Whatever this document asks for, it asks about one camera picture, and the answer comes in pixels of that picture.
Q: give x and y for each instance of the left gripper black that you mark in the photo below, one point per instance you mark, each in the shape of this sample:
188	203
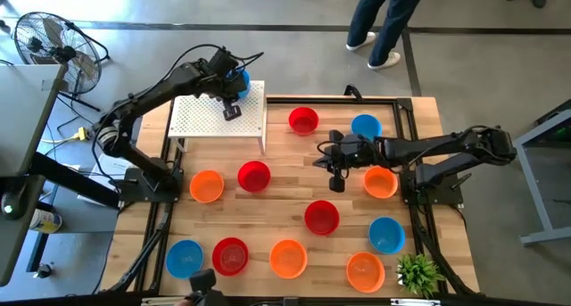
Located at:
220	87

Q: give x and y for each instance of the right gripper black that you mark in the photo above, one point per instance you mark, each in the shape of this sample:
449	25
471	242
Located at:
336	137

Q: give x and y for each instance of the blue plastic mini bowl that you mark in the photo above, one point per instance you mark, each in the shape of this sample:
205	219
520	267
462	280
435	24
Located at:
366	124
184	258
246	85
386	235

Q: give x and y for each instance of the orange plastic mini bowl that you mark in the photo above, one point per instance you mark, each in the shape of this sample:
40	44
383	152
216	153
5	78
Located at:
206	186
365	271
288	258
380	182

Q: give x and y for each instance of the red plastic mini bowl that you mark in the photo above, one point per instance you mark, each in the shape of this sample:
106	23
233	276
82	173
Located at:
229	256
254	176
321	217
303	120

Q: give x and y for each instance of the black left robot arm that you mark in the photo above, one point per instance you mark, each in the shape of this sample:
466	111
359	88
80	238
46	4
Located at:
178	76

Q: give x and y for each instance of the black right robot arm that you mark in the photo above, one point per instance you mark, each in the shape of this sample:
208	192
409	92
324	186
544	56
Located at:
446	145

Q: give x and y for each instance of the white perforated metal shelf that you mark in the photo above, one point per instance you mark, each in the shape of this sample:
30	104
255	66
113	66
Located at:
201	118

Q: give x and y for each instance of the small green artificial plant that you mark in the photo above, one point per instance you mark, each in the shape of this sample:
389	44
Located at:
419	275

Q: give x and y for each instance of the white paper sheet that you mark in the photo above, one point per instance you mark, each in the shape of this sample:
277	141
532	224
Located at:
105	167

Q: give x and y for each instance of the yellow power connector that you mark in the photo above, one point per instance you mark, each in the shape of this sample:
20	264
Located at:
81	134

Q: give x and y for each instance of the black floor fan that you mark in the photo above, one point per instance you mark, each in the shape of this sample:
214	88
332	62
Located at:
62	54

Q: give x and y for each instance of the grey metal cart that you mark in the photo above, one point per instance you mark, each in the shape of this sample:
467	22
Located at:
531	176

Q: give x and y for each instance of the grey desk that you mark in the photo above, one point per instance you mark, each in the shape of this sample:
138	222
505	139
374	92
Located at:
22	118

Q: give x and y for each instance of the white yellow spray can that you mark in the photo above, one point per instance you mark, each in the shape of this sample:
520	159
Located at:
44	221

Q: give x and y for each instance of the black device with green light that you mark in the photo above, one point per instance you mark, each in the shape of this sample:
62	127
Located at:
15	199

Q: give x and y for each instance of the black caster wheel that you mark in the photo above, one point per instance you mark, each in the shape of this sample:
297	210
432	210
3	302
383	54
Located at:
43	270

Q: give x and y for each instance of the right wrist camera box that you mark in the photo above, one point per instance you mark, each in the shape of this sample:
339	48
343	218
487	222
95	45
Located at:
354	145

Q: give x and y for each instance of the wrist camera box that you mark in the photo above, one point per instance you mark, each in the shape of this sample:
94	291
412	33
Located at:
354	145
221	60

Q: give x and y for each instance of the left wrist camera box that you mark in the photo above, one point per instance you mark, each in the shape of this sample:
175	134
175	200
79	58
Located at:
221	60

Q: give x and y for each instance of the black aluminium rail frame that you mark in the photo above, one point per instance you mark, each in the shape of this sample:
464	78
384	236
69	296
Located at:
334	101

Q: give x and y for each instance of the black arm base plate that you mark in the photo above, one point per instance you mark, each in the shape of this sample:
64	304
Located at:
446	194
134	187

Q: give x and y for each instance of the silver metal bracket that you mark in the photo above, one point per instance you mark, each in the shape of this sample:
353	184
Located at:
415	302

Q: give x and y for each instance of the black camera rig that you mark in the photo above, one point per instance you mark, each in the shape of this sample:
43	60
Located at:
203	281

